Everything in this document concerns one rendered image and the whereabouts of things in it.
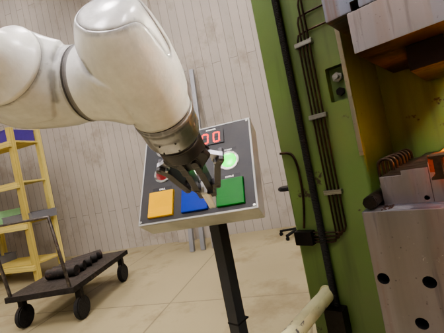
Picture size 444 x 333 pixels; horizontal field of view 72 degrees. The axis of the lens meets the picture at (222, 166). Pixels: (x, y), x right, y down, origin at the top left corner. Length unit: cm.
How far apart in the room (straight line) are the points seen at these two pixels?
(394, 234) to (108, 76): 63
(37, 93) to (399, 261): 72
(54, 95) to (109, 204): 543
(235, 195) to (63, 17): 617
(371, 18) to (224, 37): 441
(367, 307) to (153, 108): 88
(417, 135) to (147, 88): 104
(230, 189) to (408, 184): 41
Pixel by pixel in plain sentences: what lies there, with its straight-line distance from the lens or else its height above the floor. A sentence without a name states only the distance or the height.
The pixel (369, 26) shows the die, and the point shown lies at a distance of 82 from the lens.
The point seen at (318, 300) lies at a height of 64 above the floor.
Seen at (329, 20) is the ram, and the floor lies 137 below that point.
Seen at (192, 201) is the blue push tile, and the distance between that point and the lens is 82.
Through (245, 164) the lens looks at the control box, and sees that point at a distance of 82.
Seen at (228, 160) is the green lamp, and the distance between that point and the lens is 84.
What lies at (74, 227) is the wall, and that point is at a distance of 639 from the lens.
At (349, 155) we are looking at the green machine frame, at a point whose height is 103.
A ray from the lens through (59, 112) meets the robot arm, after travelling 45.
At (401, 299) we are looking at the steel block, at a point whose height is 72.
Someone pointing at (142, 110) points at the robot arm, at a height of 116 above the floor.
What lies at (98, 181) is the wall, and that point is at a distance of 592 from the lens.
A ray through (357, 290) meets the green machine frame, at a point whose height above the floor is 64.
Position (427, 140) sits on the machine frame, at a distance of 126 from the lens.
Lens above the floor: 107
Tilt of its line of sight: level
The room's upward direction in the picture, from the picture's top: 11 degrees counter-clockwise
